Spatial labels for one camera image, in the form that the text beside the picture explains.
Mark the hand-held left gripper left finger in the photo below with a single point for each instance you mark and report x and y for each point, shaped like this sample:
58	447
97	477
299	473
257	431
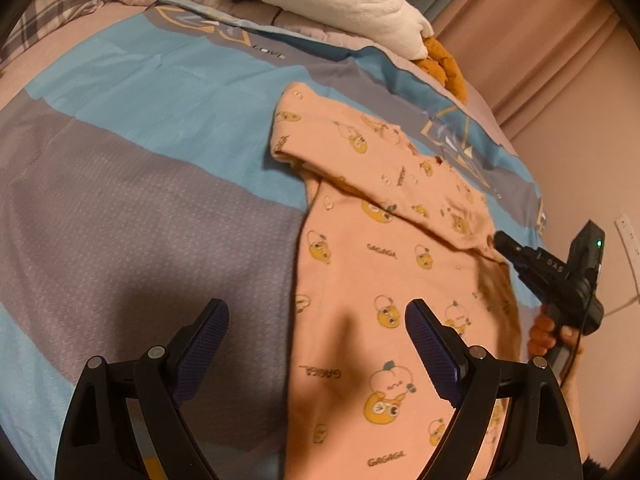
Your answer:
200	355

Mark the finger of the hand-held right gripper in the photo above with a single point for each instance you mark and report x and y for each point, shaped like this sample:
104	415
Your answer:
512	250

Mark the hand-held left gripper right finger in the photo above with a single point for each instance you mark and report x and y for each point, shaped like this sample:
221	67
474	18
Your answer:
431	355

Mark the pink cartoon print baby onesie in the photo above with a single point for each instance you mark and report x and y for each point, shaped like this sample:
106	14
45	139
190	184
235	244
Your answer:
360	260

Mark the person's right hand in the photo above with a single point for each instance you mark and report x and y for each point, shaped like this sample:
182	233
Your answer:
541	335

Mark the blue grey striped blanket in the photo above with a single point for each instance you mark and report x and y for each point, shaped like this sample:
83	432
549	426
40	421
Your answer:
150	170

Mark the pink curtain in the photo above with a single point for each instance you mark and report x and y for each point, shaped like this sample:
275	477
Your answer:
525	20

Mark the plaid pillow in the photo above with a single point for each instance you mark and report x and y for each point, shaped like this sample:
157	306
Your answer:
60	5

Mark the white wall socket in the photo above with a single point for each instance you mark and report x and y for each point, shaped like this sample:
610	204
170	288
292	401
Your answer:
629	237

